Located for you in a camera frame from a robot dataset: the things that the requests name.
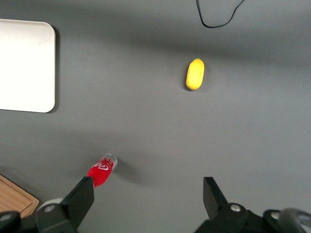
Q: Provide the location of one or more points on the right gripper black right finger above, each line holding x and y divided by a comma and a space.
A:
213, 204

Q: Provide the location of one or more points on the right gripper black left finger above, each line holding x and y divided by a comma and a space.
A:
77, 201

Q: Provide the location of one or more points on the cream plastic tray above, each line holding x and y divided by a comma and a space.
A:
24, 65

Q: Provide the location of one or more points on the red cola bottle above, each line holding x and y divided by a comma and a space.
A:
99, 172

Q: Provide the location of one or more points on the wooden drawer cabinet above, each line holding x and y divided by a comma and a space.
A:
12, 196

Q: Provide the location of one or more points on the yellow lemon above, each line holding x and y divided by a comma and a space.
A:
195, 74

